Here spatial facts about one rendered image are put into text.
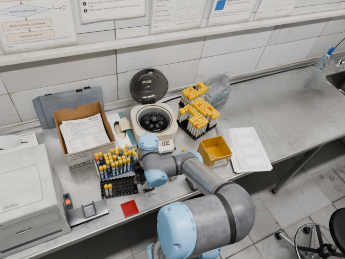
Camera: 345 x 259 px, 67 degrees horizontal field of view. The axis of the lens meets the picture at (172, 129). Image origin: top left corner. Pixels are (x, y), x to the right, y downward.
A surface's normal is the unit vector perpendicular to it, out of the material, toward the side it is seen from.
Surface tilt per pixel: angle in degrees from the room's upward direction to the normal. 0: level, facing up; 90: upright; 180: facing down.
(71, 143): 2
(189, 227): 17
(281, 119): 0
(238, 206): 8
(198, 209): 13
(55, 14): 94
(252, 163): 1
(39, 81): 90
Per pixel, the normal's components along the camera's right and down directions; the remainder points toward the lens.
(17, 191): 0.13, -0.62
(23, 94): 0.42, 0.74
